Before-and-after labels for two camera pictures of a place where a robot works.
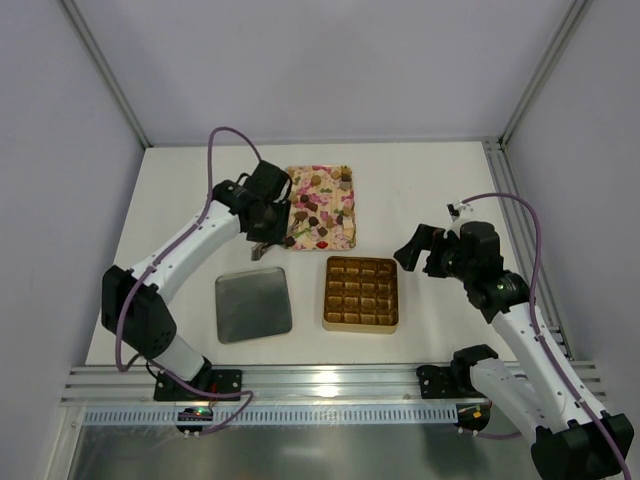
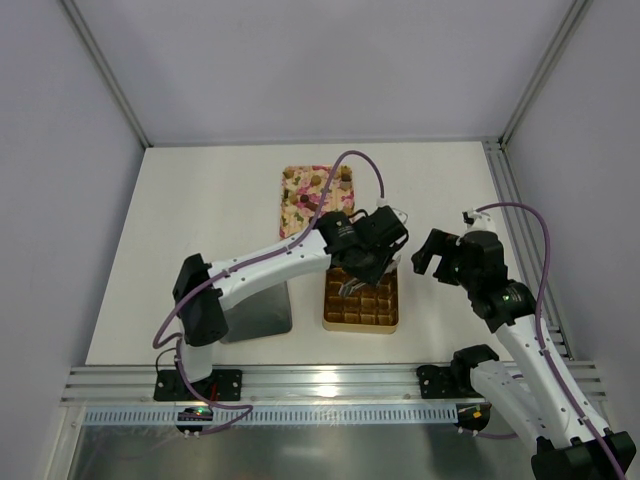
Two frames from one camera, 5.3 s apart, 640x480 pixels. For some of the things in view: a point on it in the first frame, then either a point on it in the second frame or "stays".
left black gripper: [270, 235] -> [373, 270]
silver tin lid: [252, 304] stays
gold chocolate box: [361, 295] stays
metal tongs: [257, 250] -> [350, 285]
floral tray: [322, 207] stays
